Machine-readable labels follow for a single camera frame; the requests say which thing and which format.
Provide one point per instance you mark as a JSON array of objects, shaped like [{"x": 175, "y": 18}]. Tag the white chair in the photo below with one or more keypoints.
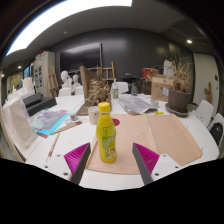
[
  {"x": 79, "y": 90},
  {"x": 123, "y": 87},
  {"x": 204, "y": 113},
  {"x": 216, "y": 128},
  {"x": 65, "y": 92}
]

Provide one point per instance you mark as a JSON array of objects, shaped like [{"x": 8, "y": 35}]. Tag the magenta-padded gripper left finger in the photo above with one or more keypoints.
[{"x": 75, "y": 160}]

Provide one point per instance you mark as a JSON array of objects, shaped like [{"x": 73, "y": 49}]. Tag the white cabinet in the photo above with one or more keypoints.
[{"x": 43, "y": 73}]

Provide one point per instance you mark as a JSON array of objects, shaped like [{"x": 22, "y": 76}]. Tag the small glass jar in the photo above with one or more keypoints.
[{"x": 154, "y": 103}]

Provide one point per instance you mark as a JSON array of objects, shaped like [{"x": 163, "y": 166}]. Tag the grey pot saucer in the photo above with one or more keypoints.
[{"x": 181, "y": 114}]

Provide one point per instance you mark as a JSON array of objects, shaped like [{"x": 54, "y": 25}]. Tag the colourful book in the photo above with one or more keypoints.
[{"x": 50, "y": 120}]

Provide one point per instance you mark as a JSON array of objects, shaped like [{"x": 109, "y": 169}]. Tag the long wooden paintbrush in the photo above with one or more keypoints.
[{"x": 53, "y": 146}]

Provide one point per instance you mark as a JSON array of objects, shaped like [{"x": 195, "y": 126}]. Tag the red box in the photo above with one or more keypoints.
[{"x": 149, "y": 74}]

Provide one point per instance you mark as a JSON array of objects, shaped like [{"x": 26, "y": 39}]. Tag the brown twig sculpture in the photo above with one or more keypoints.
[{"x": 100, "y": 91}]

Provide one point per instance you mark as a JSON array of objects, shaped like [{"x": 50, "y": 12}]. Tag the small yellow block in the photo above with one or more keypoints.
[{"x": 159, "y": 113}]

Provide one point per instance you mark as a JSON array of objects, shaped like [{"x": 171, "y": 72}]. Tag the large black box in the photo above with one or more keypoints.
[{"x": 41, "y": 106}]

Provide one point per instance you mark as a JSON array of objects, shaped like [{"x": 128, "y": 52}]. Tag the clear green-label spray bottle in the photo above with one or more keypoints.
[{"x": 115, "y": 91}]

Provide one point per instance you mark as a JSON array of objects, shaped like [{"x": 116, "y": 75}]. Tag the long ceiling light panel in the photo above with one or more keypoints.
[{"x": 60, "y": 16}]

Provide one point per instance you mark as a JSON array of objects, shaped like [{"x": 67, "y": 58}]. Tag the round ceiling spotlight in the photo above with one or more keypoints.
[{"x": 189, "y": 41}]

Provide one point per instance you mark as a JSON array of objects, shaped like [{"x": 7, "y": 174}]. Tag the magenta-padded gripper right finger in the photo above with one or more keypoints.
[{"x": 148, "y": 161}]

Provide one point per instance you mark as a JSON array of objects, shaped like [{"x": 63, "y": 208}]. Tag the black wall screen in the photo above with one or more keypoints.
[{"x": 80, "y": 57}]

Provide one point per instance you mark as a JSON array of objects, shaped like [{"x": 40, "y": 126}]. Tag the white canvas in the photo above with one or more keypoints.
[{"x": 18, "y": 123}]

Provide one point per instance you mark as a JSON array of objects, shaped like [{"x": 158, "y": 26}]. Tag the small paint jar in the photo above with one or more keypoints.
[{"x": 74, "y": 117}]

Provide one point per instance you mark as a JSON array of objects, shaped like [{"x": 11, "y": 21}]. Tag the wooden easel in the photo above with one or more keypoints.
[
  {"x": 52, "y": 81},
  {"x": 108, "y": 71}
]

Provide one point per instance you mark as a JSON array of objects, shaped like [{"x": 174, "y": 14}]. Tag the grey newspaper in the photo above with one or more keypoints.
[{"x": 135, "y": 104}]

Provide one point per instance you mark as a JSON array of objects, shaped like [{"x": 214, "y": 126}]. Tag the wooden figure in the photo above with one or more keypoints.
[{"x": 208, "y": 93}]

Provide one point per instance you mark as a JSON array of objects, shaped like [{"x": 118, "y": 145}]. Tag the yellow drink bottle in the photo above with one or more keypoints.
[{"x": 106, "y": 140}]

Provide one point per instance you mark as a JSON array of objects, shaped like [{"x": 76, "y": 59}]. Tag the cream dotted cup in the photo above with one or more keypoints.
[{"x": 92, "y": 116}]

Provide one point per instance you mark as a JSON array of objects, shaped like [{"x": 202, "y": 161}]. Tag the dark potted dried plant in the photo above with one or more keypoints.
[{"x": 178, "y": 100}]

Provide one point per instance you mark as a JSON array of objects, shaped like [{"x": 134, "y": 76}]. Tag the flat round red coaster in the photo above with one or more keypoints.
[{"x": 116, "y": 122}]

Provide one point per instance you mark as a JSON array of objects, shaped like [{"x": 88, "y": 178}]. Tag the white plaster bust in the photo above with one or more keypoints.
[
  {"x": 76, "y": 83},
  {"x": 64, "y": 79}
]

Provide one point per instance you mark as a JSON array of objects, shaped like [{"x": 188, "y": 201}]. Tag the brown cardboard box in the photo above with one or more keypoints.
[{"x": 160, "y": 90}]

